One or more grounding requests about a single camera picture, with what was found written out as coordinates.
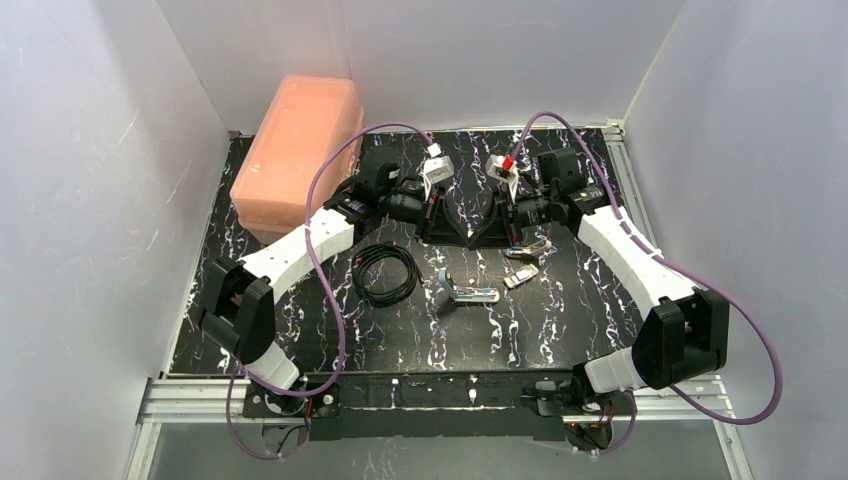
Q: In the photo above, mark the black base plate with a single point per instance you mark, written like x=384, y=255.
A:
x=541, y=404

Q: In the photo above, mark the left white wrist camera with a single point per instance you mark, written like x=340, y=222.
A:
x=435, y=170

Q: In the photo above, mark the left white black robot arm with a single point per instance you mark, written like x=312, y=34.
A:
x=238, y=302

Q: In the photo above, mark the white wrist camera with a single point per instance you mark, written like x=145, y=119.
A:
x=502, y=168
x=435, y=170

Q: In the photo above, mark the aluminium frame rail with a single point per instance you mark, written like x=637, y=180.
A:
x=398, y=319

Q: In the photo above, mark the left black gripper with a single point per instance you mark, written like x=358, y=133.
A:
x=428, y=218

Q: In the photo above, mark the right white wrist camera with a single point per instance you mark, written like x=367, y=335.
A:
x=502, y=168

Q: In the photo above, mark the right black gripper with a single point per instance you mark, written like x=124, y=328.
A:
x=507, y=220

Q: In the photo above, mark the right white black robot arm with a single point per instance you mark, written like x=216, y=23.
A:
x=685, y=327

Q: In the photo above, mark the orange plastic storage box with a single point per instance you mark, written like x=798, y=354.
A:
x=308, y=119

